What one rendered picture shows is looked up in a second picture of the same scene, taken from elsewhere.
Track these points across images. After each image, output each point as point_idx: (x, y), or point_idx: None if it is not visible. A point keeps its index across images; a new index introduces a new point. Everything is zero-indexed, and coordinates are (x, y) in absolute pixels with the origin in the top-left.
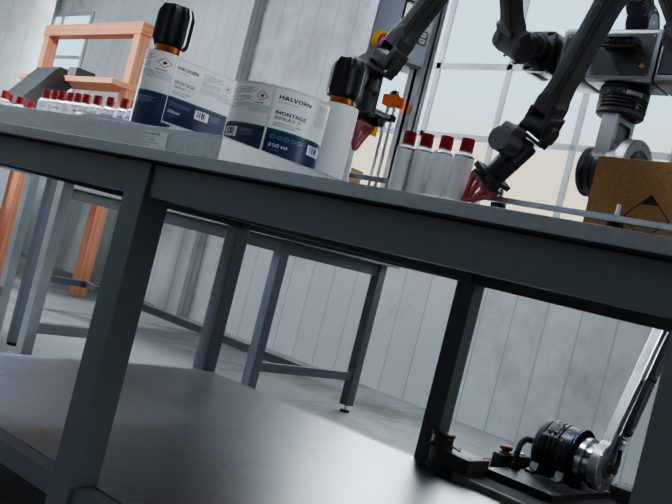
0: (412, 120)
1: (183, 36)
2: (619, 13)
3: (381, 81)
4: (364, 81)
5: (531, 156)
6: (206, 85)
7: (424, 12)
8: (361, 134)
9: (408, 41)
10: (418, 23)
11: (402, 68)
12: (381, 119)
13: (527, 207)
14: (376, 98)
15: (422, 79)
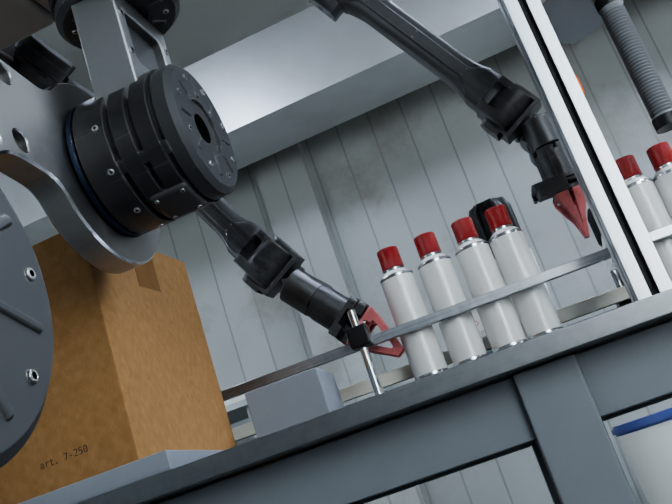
0: (548, 112)
1: (595, 237)
2: None
3: (524, 135)
4: (477, 227)
5: (285, 302)
6: (609, 265)
7: (430, 71)
8: (577, 206)
9: (463, 99)
10: (443, 80)
11: (554, 13)
12: (533, 193)
13: (299, 372)
14: (535, 162)
15: (516, 40)
